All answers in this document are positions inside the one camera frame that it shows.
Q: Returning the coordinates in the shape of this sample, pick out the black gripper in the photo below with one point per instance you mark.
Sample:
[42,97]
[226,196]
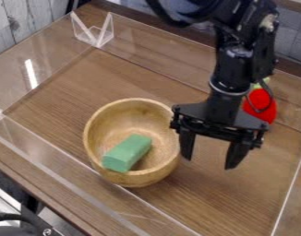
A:
[219,119]

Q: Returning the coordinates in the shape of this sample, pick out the green foam stick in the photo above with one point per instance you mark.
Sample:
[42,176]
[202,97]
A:
[126,153]

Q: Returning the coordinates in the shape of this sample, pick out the brown wooden bowl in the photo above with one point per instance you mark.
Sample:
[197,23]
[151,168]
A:
[112,123]

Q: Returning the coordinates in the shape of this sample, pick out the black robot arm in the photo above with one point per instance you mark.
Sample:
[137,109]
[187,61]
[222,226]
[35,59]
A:
[245,26]

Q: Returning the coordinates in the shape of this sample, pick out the red toy strawberry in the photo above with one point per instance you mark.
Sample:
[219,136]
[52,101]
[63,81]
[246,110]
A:
[260,104]

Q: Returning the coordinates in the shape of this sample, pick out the clear acrylic tray wall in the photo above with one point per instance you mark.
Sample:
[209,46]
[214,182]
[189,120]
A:
[56,81]

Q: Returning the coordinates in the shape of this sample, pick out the clear acrylic corner bracket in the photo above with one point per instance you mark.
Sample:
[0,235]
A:
[94,36]

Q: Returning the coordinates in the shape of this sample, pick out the black metal table mount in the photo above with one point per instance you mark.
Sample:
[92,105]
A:
[35,225]

